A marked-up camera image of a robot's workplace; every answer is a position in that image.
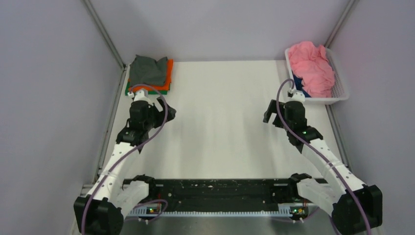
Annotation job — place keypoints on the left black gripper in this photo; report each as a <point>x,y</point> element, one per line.
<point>160,114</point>

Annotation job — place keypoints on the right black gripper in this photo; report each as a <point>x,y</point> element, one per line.
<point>272,109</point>

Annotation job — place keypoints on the dark grey t-shirt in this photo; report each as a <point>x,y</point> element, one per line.
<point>146,70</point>

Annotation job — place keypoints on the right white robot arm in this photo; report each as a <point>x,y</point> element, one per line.
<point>352,205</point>

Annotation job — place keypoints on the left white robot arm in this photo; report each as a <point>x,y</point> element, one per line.
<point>104,208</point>

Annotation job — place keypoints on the blue t-shirt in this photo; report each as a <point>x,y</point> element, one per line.
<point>299,86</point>

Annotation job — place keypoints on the folded green t-shirt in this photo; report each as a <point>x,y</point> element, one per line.
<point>155,92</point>

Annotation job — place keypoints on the folded orange t-shirt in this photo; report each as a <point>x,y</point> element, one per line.
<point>162,89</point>

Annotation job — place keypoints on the white plastic basket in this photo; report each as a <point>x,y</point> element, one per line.
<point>339,90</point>

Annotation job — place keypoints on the pink t-shirt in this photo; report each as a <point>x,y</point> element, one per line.
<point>310,64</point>

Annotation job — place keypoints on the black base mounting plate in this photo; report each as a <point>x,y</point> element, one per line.
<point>222,195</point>

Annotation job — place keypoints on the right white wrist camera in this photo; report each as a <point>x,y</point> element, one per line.
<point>296,95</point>

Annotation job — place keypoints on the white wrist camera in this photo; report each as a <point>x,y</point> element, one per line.
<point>296,95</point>
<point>140,95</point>

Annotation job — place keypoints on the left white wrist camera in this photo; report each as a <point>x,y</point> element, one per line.
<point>140,95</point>

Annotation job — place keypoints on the white slotted cable duct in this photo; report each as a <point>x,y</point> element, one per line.
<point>145,212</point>

